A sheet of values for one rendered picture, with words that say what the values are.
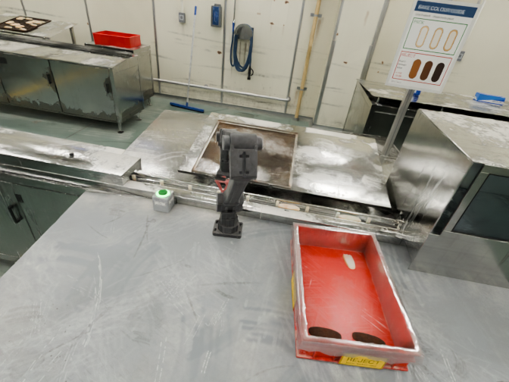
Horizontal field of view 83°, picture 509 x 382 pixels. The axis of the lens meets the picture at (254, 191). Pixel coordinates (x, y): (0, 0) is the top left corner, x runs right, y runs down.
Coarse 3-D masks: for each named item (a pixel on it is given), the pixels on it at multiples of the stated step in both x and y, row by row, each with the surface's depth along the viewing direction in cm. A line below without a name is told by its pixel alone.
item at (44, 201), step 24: (72, 144) 167; (0, 192) 146; (24, 192) 143; (48, 192) 140; (72, 192) 138; (0, 216) 157; (24, 216) 154; (48, 216) 150; (0, 240) 169; (24, 240) 165
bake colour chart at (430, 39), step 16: (416, 0) 150; (432, 0) 149; (416, 16) 154; (432, 16) 152; (448, 16) 151; (464, 16) 150; (416, 32) 158; (432, 32) 156; (448, 32) 155; (464, 32) 153; (400, 48) 163; (416, 48) 162; (432, 48) 160; (448, 48) 158; (400, 64) 167; (416, 64) 166; (432, 64) 164; (448, 64) 162; (400, 80) 172; (416, 80) 170; (432, 80) 168
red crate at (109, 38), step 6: (108, 30) 410; (96, 36) 384; (102, 36) 383; (108, 36) 382; (114, 36) 381; (120, 36) 380; (126, 36) 412; (132, 36) 389; (138, 36) 404; (96, 42) 388; (102, 42) 387; (108, 42) 386; (114, 42) 386; (120, 42) 385; (126, 42) 384; (132, 42) 390; (138, 42) 407
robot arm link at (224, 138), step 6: (222, 132) 110; (228, 132) 97; (234, 132) 91; (240, 132) 89; (222, 138) 84; (228, 138) 79; (258, 138) 81; (222, 144) 84; (228, 144) 79; (258, 144) 80; (258, 150) 82
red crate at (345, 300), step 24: (312, 264) 109; (336, 264) 110; (360, 264) 112; (312, 288) 100; (336, 288) 101; (360, 288) 102; (312, 312) 92; (336, 312) 93; (360, 312) 94; (384, 336) 88; (336, 360) 80
